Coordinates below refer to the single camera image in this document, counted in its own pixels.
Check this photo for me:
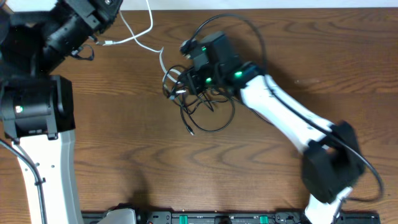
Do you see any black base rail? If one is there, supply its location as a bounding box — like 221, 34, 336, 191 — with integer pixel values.
82, 210, 381, 224

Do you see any thick black usb cable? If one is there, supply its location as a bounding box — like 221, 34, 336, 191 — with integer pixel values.
161, 65, 236, 136

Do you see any white usb cable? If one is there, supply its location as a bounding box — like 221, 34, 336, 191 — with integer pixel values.
95, 0, 187, 94

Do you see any thin black cable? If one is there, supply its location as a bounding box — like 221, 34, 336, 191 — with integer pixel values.
186, 90, 274, 125

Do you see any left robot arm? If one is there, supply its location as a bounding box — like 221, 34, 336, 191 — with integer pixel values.
1, 0, 122, 223

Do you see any black cable barrel plug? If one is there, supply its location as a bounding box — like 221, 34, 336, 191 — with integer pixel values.
162, 72, 229, 115

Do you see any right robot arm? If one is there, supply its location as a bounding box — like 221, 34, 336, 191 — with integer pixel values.
180, 32, 364, 223

